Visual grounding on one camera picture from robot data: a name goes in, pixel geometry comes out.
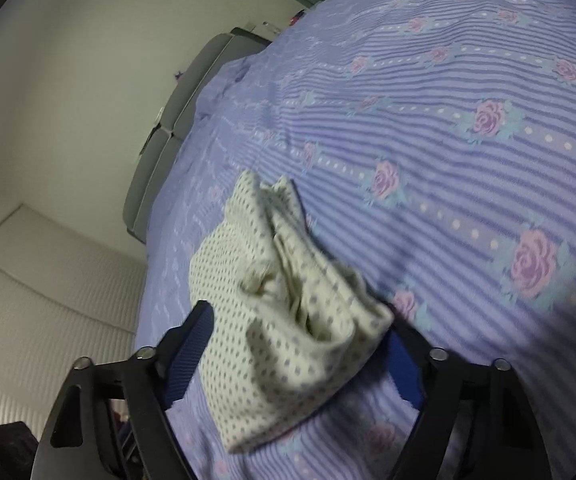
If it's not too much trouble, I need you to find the white louvered wardrobe door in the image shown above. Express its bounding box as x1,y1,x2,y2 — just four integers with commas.
0,206,146,437

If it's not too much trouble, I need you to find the grey padded headboard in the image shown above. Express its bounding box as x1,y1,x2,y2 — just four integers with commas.
123,27,271,243

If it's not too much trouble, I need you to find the white polka dot garment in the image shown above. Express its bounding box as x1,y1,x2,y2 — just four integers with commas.
189,170,394,453

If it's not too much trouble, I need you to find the purple floral striped bedspread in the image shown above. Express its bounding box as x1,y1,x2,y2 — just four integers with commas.
136,0,576,479

